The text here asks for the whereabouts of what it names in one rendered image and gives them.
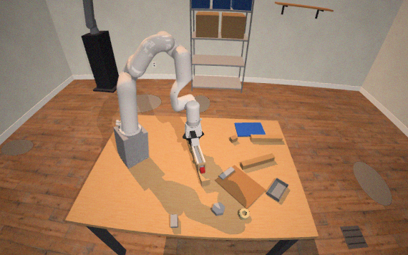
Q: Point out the beige cylinder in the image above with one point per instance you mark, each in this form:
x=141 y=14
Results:
x=241 y=216

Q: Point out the brown flat board with grey clip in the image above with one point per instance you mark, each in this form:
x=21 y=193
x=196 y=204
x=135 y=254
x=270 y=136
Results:
x=242 y=187

